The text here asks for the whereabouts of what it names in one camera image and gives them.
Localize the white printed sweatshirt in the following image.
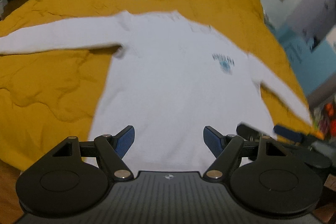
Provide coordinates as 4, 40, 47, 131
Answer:
1, 11, 311, 172

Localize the blue nightstand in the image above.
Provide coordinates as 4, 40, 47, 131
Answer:
275, 24, 335, 96

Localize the mustard yellow bed quilt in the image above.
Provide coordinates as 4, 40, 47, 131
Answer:
1, 0, 312, 170

